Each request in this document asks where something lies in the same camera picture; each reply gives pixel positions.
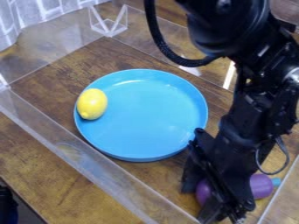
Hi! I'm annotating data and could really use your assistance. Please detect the purple toy eggplant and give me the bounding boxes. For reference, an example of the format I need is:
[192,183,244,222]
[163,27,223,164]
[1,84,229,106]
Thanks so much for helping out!
[196,174,281,206]

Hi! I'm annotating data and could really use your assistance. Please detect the yellow toy lemon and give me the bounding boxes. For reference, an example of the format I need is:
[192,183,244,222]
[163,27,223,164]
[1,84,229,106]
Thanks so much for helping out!
[76,88,108,120]

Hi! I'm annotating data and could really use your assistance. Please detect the white patterned curtain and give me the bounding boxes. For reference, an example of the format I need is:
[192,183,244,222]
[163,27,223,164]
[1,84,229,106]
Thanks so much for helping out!
[0,0,109,52]

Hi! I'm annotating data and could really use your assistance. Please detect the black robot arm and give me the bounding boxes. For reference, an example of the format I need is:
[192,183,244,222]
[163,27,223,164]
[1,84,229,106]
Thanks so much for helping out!
[176,0,299,224]

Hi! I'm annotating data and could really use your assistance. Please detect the black braided cable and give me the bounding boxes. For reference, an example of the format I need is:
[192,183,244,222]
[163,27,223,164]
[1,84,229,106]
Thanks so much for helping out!
[143,0,220,68]

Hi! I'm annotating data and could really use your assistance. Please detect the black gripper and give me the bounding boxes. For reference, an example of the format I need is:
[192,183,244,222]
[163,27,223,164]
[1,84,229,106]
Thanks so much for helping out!
[181,128,256,224]

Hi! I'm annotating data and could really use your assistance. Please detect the thin black wire loop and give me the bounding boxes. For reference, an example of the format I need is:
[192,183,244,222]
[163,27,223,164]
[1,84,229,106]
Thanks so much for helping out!
[255,135,292,176]

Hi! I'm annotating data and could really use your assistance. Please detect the blue round tray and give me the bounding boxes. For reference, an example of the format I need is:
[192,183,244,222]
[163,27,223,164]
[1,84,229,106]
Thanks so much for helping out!
[73,69,208,162]

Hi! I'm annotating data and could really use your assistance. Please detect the clear acrylic enclosure wall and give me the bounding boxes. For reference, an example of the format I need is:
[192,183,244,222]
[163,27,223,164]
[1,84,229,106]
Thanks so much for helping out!
[0,0,299,224]

